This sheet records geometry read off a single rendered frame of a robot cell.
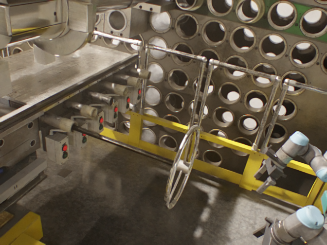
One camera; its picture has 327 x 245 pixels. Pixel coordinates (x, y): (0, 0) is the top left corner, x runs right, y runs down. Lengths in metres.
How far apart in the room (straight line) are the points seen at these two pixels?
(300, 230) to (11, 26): 1.10
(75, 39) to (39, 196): 1.46
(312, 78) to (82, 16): 2.34
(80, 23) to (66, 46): 0.16
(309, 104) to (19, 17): 2.65
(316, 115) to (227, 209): 1.35
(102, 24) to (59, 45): 1.82
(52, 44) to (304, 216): 1.13
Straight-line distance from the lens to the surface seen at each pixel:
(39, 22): 1.13
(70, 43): 1.26
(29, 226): 1.47
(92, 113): 1.68
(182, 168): 1.30
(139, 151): 1.36
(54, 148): 1.65
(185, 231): 2.20
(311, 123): 3.22
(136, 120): 2.67
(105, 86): 1.94
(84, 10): 1.14
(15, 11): 1.05
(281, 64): 3.01
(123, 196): 2.37
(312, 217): 1.04
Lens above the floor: 1.67
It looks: 31 degrees down
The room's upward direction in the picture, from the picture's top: 9 degrees clockwise
